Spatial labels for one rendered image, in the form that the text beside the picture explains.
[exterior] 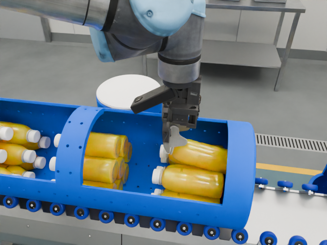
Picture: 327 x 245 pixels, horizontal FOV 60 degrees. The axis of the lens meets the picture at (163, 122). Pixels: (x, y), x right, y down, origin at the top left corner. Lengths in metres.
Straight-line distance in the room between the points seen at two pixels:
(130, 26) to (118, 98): 0.82
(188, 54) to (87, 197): 0.42
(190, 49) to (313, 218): 0.66
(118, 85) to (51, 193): 0.63
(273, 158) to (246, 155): 1.86
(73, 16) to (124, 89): 0.89
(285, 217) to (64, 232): 0.67
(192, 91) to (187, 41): 0.12
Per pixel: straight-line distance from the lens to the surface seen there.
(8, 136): 0.94
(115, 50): 0.49
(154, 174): 0.75
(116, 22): 0.37
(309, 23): 4.12
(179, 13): 0.37
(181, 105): 0.64
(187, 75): 0.58
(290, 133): 2.84
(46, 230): 1.00
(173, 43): 0.54
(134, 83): 1.27
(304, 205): 1.02
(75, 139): 0.72
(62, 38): 4.63
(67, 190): 0.76
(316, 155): 2.70
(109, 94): 1.22
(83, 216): 0.89
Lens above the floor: 1.67
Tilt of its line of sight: 38 degrees down
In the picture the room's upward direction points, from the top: straight up
